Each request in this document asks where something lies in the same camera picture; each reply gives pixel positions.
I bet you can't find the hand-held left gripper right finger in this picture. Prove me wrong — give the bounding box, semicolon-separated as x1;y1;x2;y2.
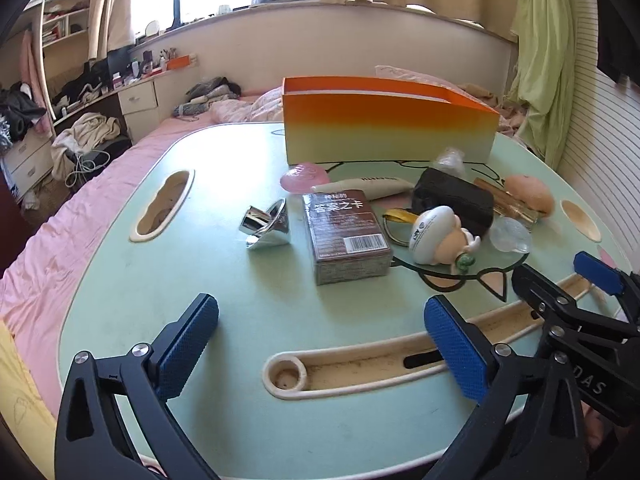
422;295;588;480

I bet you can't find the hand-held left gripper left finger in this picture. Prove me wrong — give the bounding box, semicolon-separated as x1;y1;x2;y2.
54;293;221;480

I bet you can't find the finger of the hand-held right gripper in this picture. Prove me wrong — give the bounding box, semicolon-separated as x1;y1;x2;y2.
573;251;640;321
511;263;626;333

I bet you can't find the peach bun squishy toy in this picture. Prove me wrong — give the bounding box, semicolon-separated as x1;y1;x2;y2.
502;174;555;218

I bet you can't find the plush doll keychain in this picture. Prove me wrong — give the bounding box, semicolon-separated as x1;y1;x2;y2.
382;205;483;276

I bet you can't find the black case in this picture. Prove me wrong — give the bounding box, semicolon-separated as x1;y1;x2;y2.
411;167;496;238

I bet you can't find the silver cone cap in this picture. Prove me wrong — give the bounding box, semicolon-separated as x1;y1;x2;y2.
238;197;291;251

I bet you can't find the brown card box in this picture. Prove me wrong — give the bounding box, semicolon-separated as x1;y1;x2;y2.
301;189;393;286

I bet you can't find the white cream tube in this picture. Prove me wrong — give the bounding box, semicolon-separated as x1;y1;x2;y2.
311;176;416;200

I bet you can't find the pink round disc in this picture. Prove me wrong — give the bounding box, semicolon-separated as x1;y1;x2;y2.
280;162;330;196

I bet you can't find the orange cardboard box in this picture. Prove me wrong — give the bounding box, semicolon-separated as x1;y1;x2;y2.
281;76;501;166

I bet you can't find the green cartoon desktop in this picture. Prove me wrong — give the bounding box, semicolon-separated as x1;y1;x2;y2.
57;120;632;468

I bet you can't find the white slatted panel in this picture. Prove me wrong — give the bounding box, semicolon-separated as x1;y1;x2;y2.
552;0;640;281

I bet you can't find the pink bed sheet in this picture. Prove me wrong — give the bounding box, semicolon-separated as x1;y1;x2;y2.
0;92;281;411

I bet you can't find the yellow cloth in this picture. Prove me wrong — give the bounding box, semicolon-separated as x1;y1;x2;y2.
0;320;56;466

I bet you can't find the black bag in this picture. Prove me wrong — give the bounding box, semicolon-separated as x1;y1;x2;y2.
90;135;131;166

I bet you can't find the beige clothes pile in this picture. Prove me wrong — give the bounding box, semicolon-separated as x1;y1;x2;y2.
455;82;523;136

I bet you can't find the green curtain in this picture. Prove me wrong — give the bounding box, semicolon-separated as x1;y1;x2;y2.
505;0;583;171

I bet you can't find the black hanging garment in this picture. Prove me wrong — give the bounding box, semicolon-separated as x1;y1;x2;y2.
597;0;640;86

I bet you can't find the brown wooden cabinet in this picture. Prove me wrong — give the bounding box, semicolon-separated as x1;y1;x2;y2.
0;160;23;216

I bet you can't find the white clothes pile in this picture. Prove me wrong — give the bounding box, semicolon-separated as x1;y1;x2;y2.
51;112;121;178

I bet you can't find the white low drawer unit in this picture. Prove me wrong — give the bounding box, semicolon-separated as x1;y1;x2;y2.
2;127;56;196

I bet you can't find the white drawer cabinet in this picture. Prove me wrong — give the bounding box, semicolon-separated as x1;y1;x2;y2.
117;77;173;143

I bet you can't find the grey clothes pile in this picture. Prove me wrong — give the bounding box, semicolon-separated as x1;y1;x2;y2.
174;76;242;118

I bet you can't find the black clothes heap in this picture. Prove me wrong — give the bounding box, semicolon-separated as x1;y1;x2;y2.
62;60;113;103

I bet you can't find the black monitor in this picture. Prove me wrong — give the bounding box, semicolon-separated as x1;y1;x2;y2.
107;47;133;86

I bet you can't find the dark clothes heap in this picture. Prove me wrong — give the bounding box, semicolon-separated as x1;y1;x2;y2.
0;82;46;141

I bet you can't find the pink hanging garment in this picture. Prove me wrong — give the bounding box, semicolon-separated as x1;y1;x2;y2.
20;30;51;133

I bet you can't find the white bookshelf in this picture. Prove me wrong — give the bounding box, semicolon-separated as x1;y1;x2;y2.
40;0;93;51

